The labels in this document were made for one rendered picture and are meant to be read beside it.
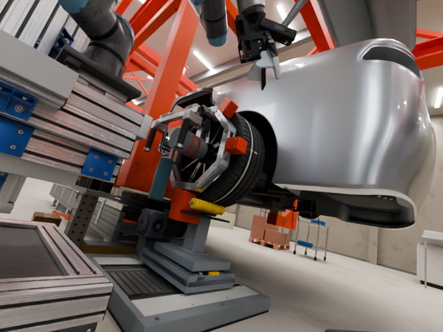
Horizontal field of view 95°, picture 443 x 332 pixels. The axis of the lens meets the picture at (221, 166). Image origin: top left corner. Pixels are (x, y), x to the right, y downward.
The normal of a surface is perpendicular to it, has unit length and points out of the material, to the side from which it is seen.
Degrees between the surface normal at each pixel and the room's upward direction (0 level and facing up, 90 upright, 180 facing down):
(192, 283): 90
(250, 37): 111
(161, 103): 90
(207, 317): 90
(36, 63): 90
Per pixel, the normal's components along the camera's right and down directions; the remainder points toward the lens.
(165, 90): 0.72, 0.00
